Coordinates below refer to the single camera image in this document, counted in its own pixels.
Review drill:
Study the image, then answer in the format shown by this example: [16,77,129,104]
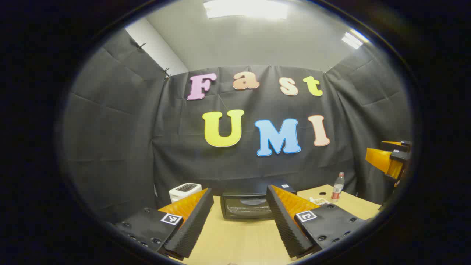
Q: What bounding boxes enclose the white toaster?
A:
[169,183,202,204]

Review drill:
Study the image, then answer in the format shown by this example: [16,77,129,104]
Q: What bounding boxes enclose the large ceiling light panel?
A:
[203,0,289,20]

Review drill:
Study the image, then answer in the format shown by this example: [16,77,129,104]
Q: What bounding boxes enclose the black electric oven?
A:
[220,180,297,221]

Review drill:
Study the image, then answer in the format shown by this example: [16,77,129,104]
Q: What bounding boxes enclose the small ceiling light panel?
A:
[341,31,368,49]

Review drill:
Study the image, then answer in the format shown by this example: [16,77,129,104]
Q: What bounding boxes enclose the clear red label bottle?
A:
[330,172,345,203]

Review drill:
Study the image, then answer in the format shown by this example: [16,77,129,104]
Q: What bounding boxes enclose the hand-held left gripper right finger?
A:
[266,185,368,259]

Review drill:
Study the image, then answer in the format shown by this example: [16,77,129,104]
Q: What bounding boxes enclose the black backdrop cloth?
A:
[61,28,412,225]

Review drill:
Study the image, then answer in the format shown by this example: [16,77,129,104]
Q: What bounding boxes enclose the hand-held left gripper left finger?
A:
[110,188,215,260]

